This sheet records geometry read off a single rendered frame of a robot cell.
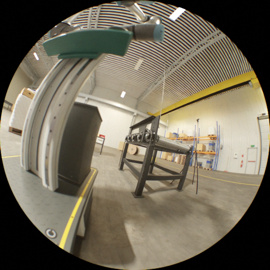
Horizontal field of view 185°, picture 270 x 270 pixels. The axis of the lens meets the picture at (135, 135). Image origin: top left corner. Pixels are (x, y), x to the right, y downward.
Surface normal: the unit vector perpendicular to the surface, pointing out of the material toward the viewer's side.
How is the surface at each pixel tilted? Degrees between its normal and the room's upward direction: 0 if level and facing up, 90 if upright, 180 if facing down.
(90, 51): 180
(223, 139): 90
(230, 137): 90
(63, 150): 90
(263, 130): 90
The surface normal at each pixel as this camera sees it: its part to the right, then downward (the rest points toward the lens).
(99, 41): -0.24, 0.96
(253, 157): -0.91, -0.27
